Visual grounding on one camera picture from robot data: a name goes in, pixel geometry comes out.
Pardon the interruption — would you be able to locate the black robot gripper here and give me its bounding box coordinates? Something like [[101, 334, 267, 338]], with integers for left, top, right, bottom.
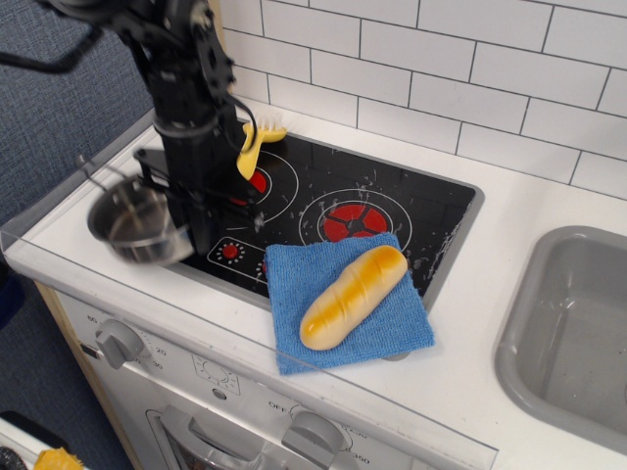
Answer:
[[134, 124, 265, 254]]

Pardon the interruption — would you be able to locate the stainless steel pot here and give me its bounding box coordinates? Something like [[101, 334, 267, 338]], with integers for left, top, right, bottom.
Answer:
[[81, 162, 194, 265]]

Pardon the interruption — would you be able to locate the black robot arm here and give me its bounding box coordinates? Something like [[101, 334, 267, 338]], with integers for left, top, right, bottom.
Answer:
[[44, 1, 260, 255]]

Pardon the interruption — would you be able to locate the black toy stove top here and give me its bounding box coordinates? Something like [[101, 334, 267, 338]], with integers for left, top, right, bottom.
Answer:
[[174, 136, 484, 306]]

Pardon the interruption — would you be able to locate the yellow dish brush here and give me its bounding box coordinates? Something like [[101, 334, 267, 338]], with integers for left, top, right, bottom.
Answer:
[[236, 113, 287, 180]]

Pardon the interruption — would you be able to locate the toy bread loaf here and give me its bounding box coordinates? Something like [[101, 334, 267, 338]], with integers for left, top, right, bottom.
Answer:
[[299, 245, 408, 351]]

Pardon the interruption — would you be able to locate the grey left oven knob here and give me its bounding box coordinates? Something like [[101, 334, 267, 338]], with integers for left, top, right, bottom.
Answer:
[[95, 319, 144, 370]]

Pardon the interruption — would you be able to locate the grey oven knob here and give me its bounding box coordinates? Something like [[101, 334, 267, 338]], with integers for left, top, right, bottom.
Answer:
[[281, 411, 345, 469], [95, 319, 144, 370]]

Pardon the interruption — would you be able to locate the white toy oven front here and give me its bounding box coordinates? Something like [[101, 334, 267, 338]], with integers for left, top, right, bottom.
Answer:
[[58, 294, 428, 469]]

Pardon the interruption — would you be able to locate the grey right oven knob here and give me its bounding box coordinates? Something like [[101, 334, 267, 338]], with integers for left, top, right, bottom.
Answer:
[[281, 411, 345, 469]]

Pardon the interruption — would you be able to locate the yellow black object bottom left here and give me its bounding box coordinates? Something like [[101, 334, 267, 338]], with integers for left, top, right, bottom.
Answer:
[[1, 446, 84, 470]]

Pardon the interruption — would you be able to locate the grey sink basin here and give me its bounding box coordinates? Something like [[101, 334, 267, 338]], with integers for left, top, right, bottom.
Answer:
[[495, 226, 626, 453]]

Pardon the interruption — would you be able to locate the black sleeved cable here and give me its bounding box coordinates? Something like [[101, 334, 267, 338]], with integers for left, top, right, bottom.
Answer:
[[0, 26, 104, 74]]

